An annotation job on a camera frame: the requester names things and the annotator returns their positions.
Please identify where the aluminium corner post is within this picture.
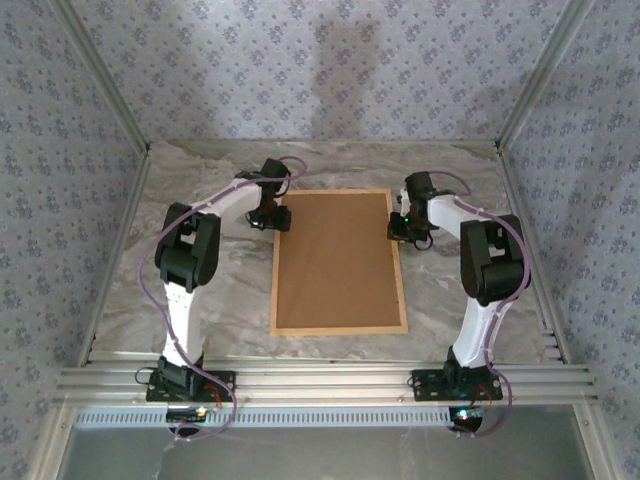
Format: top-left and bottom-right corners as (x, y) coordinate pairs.
(494, 0), (596, 151)
(52, 0), (152, 154)

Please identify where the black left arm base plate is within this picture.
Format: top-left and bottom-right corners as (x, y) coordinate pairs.
(145, 369), (237, 403)

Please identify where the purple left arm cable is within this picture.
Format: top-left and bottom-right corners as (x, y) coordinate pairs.
(137, 155), (307, 444)

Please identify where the brown backing board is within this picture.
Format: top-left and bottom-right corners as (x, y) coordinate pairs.
(276, 193), (403, 330)

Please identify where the light wooden picture frame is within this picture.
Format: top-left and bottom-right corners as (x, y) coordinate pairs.
(269, 187), (409, 338)

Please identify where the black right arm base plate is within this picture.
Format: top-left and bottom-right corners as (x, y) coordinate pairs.
(410, 368), (504, 403)

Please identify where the small controller board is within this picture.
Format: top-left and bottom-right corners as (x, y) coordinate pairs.
(448, 405), (487, 434)
(166, 407), (209, 424)

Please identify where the grey metal panel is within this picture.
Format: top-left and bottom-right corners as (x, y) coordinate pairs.
(57, 424), (596, 480)

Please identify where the aluminium mounting rail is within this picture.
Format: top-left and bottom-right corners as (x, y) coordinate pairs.
(52, 357), (600, 407)

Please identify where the grey slotted cable duct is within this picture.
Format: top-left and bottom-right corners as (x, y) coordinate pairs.
(74, 408), (454, 430)

